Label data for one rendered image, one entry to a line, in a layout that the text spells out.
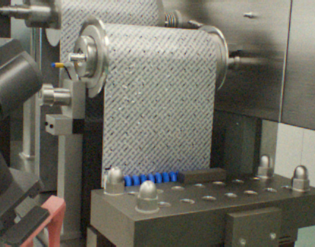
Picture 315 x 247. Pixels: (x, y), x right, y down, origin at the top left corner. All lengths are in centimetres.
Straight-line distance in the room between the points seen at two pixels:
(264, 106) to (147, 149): 26
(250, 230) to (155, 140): 25
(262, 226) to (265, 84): 31
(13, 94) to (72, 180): 49
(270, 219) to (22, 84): 50
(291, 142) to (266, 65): 327
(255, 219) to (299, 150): 340
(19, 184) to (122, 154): 42
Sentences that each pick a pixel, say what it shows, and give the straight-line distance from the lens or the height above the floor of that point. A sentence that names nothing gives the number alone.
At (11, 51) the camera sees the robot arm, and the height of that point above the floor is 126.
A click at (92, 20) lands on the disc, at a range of 92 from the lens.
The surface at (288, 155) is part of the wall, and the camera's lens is 431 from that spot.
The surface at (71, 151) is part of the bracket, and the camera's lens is 96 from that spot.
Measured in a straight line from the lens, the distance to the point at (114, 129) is 89.
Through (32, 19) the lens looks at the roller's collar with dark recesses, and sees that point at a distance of 112.
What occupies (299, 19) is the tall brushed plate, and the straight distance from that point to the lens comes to 96.
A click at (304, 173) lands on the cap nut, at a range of 94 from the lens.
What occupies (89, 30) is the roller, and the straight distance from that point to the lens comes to 93.
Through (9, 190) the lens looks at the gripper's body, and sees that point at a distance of 51.
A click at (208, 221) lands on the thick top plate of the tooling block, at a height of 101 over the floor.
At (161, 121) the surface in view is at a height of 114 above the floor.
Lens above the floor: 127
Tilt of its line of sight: 9 degrees down
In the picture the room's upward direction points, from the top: 3 degrees clockwise
